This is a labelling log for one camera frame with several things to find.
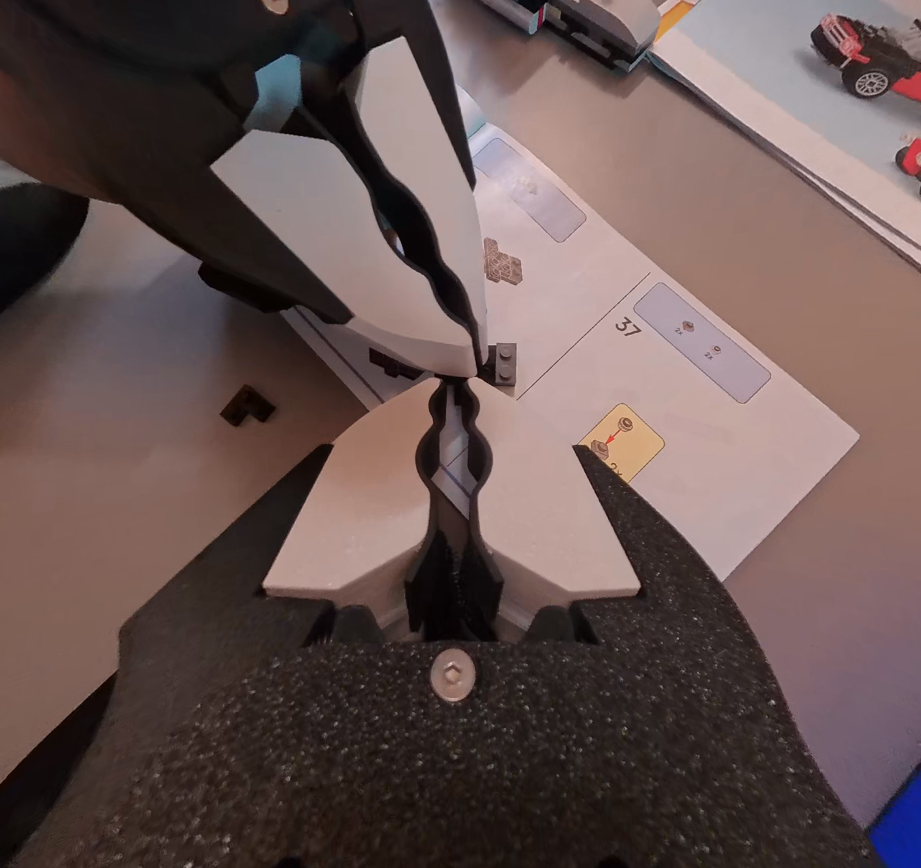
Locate black quilted case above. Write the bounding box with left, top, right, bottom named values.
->
left=0, top=179, right=92, bottom=313

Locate black lego corner plate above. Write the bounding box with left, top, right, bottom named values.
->
left=219, top=384, right=277, bottom=428

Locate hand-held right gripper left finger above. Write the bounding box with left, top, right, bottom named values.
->
left=263, top=376, right=449, bottom=626

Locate closed lego instruction booklet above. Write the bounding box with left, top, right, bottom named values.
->
left=646, top=0, right=921, bottom=270

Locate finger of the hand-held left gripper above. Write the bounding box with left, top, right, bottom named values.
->
left=211, top=129, right=481, bottom=377
left=301, top=35, right=492, bottom=374

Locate lego truck model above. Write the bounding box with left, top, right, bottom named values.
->
left=430, top=0, right=663, bottom=73

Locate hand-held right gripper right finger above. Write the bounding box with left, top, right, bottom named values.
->
left=462, top=381, right=643, bottom=629

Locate blue plastic bin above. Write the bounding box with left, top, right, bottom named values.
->
left=865, top=773, right=921, bottom=868

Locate open lego instruction booklet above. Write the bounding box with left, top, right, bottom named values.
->
left=279, top=84, right=862, bottom=583

